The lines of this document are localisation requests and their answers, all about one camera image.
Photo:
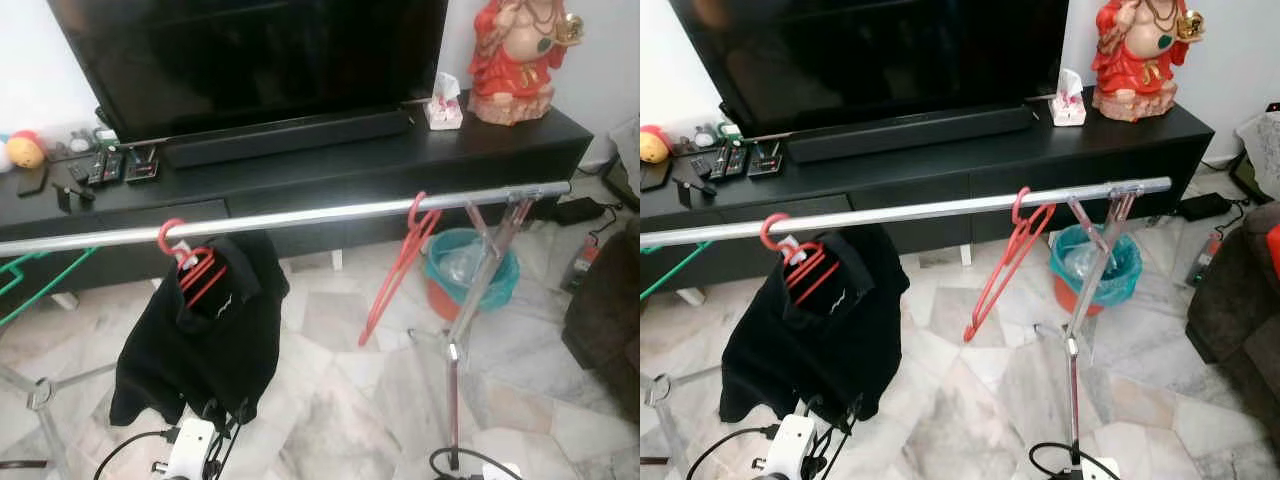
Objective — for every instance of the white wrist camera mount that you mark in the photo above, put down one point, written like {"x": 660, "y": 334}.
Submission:
{"x": 502, "y": 472}
{"x": 1098, "y": 470}
{"x": 790, "y": 440}
{"x": 190, "y": 445}

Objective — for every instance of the white tissue pack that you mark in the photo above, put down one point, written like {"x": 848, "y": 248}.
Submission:
{"x": 1068, "y": 110}
{"x": 444, "y": 115}

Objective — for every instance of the black garment with white logo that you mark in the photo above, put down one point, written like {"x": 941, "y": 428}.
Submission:
{"x": 810, "y": 360}
{"x": 200, "y": 360}

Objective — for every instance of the black remote in stand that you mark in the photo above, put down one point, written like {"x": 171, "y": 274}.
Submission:
{"x": 766, "y": 160}
{"x": 107, "y": 168}
{"x": 730, "y": 164}

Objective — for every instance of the black remote control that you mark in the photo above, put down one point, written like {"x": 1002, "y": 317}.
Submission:
{"x": 72, "y": 178}
{"x": 693, "y": 172}

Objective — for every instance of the chrome clothes rack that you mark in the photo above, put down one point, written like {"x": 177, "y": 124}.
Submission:
{"x": 300, "y": 213}
{"x": 950, "y": 206}

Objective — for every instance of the black low TV cabinet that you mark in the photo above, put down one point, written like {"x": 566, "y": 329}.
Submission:
{"x": 950, "y": 180}
{"x": 330, "y": 185}

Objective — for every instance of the black flat-screen TV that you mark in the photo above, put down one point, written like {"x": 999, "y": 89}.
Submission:
{"x": 870, "y": 55}
{"x": 250, "y": 60}

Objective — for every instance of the orange yellow round toy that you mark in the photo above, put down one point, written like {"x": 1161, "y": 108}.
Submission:
{"x": 25, "y": 152}
{"x": 655, "y": 147}

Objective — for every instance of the green and white mug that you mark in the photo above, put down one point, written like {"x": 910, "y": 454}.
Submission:
{"x": 106, "y": 140}
{"x": 729, "y": 135}

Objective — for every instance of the green plastic hanger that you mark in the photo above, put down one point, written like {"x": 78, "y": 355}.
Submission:
{"x": 672, "y": 270}
{"x": 50, "y": 286}

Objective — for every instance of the dark brown sofa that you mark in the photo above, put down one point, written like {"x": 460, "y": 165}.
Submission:
{"x": 1235, "y": 310}
{"x": 605, "y": 320}

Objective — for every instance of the white lace cloth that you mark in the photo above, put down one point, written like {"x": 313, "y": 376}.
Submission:
{"x": 628, "y": 145}
{"x": 1262, "y": 145}

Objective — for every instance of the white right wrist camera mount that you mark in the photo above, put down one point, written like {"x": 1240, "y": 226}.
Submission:
{"x": 502, "y": 472}
{"x": 1098, "y": 470}

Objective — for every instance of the grey and red spray can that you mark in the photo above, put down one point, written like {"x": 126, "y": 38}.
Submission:
{"x": 583, "y": 265}
{"x": 1205, "y": 258}

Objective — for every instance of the black soundbar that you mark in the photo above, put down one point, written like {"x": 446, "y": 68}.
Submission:
{"x": 290, "y": 140}
{"x": 910, "y": 133}

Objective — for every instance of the red cushion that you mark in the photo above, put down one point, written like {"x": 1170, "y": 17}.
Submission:
{"x": 1274, "y": 250}

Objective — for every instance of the red plastic bucket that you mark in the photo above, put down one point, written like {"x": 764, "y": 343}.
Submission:
{"x": 1065, "y": 295}
{"x": 440, "y": 300}

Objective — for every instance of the small grey toy figure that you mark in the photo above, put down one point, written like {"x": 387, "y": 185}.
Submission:
{"x": 77, "y": 145}
{"x": 702, "y": 141}

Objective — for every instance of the red plastic hanger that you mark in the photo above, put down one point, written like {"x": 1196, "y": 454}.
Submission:
{"x": 388, "y": 280}
{"x": 995, "y": 272}
{"x": 162, "y": 238}
{"x": 764, "y": 232}

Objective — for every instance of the red laughing Buddha statue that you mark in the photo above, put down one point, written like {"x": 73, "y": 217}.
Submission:
{"x": 520, "y": 70}
{"x": 1140, "y": 70}

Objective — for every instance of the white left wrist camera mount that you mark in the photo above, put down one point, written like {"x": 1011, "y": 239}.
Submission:
{"x": 790, "y": 440}
{"x": 190, "y": 445}

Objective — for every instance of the black phone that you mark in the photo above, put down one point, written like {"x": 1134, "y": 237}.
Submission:
{"x": 655, "y": 177}
{"x": 33, "y": 182}

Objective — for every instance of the black power adapter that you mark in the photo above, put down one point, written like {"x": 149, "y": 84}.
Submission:
{"x": 578, "y": 211}
{"x": 1203, "y": 206}

